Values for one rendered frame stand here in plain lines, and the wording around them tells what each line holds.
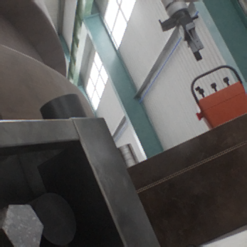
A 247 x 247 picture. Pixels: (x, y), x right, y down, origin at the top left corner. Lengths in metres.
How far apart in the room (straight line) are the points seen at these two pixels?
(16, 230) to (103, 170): 0.18
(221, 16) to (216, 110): 9.83
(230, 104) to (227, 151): 0.18
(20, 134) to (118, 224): 0.17
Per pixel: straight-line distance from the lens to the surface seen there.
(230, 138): 1.53
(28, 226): 0.42
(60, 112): 0.57
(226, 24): 11.25
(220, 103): 1.56
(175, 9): 1.64
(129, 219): 0.55
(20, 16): 1.88
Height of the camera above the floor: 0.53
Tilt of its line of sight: 12 degrees up
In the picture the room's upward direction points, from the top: 24 degrees counter-clockwise
